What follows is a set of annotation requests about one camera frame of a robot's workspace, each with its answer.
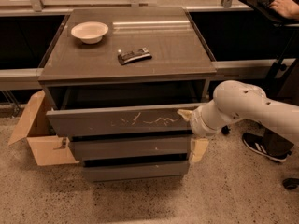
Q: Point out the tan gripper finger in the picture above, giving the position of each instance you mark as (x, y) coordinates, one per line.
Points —
(186, 114)
(198, 149)

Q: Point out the grey top drawer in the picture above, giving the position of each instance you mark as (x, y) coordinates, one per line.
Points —
(118, 120)

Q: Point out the grey drawer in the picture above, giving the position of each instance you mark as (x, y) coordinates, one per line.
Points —
(136, 171)
(130, 147)
(118, 120)

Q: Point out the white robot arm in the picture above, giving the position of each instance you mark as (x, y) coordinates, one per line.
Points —
(234, 101)

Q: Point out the grey middle drawer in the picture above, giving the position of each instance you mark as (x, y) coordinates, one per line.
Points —
(130, 147)

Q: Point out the grey bottom drawer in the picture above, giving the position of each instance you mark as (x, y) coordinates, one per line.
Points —
(136, 171)

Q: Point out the grey drawer cabinet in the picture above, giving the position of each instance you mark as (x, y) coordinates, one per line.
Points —
(86, 76)

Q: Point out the person's hand on laptop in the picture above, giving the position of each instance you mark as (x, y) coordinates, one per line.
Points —
(286, 8)

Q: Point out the black and white sneaker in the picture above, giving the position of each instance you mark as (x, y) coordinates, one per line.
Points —
(255, 144)

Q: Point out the black caster wheel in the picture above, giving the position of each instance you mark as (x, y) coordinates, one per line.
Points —
(290, 183)

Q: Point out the white ceramic bowl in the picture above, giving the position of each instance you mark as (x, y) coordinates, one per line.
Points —
(90, 32)

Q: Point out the brown cardboard box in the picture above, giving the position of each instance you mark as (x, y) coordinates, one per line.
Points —
(33, 126)

